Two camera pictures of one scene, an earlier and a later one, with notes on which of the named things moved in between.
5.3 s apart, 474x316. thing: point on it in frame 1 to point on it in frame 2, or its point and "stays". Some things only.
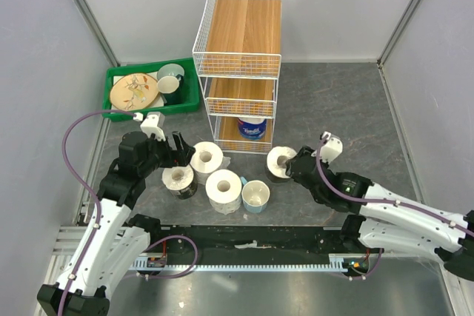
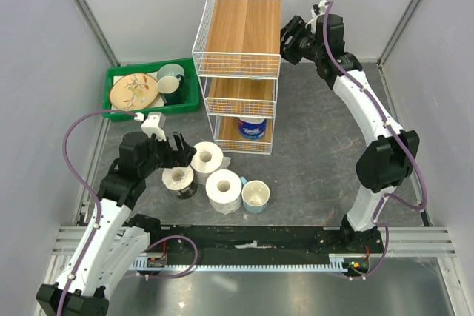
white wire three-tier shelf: [238, 56] stays
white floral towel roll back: [207, 158] stays
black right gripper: [305, 150] to [295, 27]
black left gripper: [186, 150] stays
